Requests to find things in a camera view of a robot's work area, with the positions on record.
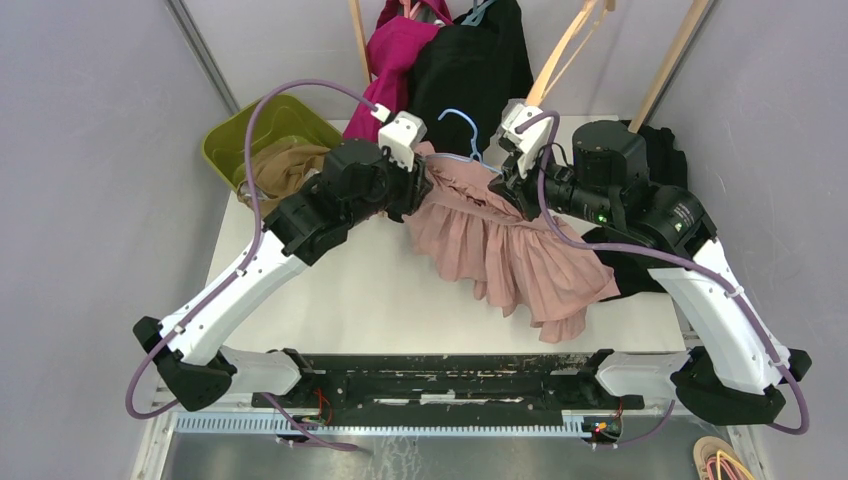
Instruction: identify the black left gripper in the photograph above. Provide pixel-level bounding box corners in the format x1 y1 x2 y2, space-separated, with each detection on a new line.
345 143 433 228

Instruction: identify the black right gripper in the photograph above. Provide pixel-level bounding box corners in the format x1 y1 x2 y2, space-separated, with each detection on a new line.
488 134 618 227

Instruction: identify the light blue hanger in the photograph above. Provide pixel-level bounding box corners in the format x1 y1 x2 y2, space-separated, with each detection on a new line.
425 108 501 174

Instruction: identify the light pink dress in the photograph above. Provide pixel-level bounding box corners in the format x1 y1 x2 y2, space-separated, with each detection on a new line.
404 142 620 343

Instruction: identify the brown skirt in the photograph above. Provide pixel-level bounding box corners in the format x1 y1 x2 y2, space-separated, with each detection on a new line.
250 136 330 218

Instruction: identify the grey-blue plastic hanger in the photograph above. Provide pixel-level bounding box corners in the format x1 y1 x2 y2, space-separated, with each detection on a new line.
461 0 497 26

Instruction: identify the beige wooden hanger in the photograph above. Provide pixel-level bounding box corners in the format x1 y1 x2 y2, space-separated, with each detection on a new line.
525 0 618 107

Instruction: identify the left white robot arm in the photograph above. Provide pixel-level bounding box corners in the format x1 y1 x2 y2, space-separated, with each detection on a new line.
133 140 432 412

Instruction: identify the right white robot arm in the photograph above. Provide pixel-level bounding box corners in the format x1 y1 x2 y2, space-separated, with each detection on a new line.
489 112 811 427

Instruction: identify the magenta skirt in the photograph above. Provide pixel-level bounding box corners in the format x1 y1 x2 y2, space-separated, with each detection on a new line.
363 0 452 113

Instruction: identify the pink hanger hook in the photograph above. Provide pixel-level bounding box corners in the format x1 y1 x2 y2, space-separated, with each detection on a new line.
399 0 422 20

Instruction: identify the black garment pile with flower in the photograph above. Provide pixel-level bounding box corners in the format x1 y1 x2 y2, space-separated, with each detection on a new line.
595 125 689 301

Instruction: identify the olive green plastic basket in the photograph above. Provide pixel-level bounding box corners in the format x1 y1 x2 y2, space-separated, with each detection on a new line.
202 94 342 190

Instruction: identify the hangers bundle in corner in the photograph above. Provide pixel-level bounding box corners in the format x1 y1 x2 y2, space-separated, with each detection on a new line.
692 436 756 480

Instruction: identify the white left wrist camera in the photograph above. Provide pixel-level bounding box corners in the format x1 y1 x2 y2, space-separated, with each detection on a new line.
377 111 427 172

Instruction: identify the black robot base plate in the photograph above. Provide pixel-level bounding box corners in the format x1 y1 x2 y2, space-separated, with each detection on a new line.
276 352 645 427

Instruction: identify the grey toothed cable rail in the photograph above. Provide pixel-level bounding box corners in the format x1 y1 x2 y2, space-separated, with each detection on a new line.
173 411 588 439

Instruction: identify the wooden clothes rack frame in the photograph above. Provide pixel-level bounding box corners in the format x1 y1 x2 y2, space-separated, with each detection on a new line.
347 0 711 133

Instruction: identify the grey wall conduit strip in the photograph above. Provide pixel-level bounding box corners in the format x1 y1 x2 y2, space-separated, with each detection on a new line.
164 0 240 115

